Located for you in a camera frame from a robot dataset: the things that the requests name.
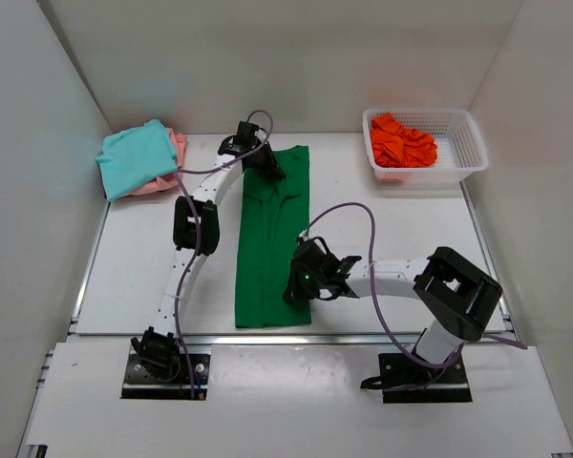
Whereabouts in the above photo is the green t shirt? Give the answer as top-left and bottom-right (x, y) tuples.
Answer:
(235, 146), (311, 328)

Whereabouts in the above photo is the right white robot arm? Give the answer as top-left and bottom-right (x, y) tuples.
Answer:
(283, 237), (503, 383)

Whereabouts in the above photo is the folded cyan t shirt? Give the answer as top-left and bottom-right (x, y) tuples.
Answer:
(96, 119), (165, 201)

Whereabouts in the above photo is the aluminium rail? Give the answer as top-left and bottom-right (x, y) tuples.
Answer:
(66, 331), (521, 348)

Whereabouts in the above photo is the orange t shirt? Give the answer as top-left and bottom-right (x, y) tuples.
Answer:
(370, 114), (437, 168)

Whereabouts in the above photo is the folded pink t shirt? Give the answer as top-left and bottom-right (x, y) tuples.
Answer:
(127, 126), (187, 196)

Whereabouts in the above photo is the white plastic basket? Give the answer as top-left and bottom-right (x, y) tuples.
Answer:
(362, 107), (488, 186)

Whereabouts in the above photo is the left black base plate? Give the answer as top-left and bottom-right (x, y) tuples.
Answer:
(120, 348), (211, 401)

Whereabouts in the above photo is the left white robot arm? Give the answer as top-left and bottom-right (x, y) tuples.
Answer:
(132, 136), (286, 383)

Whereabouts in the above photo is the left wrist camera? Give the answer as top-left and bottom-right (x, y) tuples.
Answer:
(218, 121), (265, 157)

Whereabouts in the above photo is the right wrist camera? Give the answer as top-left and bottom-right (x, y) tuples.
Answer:
(294, 231), (330, 258)

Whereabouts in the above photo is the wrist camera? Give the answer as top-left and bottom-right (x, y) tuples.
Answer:
(294, 231), (330, 258)
(218, 121), (265, 157)

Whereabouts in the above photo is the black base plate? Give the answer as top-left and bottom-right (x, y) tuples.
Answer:
(120, 348), (211, 401)
(359, 352), (473, 405)

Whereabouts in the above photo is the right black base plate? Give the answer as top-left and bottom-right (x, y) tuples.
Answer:
(359, 352), (473, 405)

